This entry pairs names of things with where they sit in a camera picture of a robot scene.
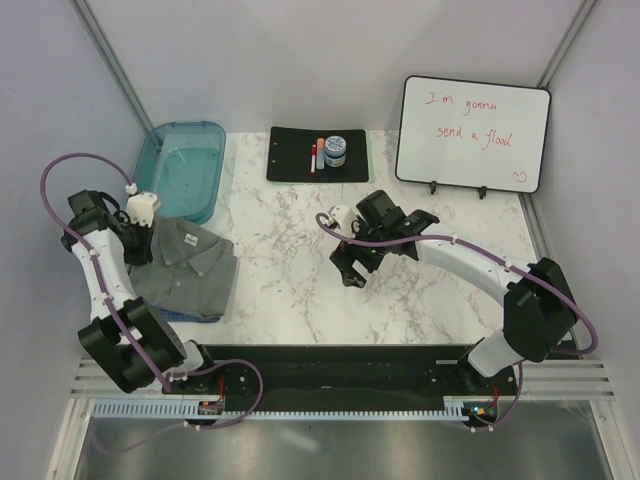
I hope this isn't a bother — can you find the grey long sleeve shirt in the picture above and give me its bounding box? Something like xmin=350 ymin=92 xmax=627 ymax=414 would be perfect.
xmin=130 ymin=216 xmax=238 ymax=317

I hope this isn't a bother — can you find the aluminium frame rail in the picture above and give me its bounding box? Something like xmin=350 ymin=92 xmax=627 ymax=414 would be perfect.
xmin=70 ymin=360 xmax=616 ymax=401

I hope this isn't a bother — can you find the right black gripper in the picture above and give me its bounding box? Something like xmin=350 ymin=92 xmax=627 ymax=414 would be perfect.
xmin=330 ymin=215 xmax=390 ymax=288

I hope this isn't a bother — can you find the red whiteboard marker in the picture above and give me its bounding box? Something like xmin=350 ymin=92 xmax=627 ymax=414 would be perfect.
xmin=310 ymin=144 xmax=317 ymax=176

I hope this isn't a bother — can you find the black clipboard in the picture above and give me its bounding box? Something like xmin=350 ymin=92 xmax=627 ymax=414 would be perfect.
xmin=266 ymin=126 xmax=371 ymax=184

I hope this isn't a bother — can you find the white slotted cable duct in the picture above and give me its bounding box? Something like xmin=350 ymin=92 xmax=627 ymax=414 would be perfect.
xmin=91 ymin=398 xmax=469 ymax=422

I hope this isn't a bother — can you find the teal plastic bin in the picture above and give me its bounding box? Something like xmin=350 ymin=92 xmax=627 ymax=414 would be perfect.
xmin=133 ymin=121 xmax=226 ymax=225

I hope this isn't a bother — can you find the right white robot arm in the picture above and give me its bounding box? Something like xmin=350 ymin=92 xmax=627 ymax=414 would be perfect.
xmin=316 ymin=190 xmax=578 ymax=394

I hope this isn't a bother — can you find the small blue lidded jar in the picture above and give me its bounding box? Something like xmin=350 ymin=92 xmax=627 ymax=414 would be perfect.
xmin=324 ymin=135 xmax=347 ymax=168

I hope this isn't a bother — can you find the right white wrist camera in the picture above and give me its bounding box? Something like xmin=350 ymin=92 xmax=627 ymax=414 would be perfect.
xmin=328 ymin=205 xmax=358 ymax=236

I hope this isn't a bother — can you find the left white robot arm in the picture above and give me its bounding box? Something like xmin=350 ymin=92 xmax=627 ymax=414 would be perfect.
xmin=61 ymin=190 xmax=220 ymax=393

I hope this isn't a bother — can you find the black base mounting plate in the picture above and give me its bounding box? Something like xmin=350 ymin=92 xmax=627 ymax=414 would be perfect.
xmin=170 ymin=345 xmax=517 ymax=411

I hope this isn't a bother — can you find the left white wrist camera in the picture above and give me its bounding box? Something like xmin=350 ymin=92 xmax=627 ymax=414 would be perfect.
xmin=125 ymin=192 xmax=161 ymax=228

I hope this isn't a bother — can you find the folded blue checked shirt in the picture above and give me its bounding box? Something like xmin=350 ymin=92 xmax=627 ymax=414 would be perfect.
xmin=157 ymin=308 xmax=222 ymax=324

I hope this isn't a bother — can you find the whiteboard with red writing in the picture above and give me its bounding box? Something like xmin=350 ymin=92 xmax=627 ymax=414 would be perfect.
xmin=395 ymin=75 xmax=552 ymax=194

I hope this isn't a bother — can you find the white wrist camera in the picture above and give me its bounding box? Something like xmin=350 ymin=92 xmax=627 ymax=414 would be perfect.
xmin=328 ymin=205 xmax=358 ymax=236
xmin=125 ymin=192 xmax=161 ymax=228

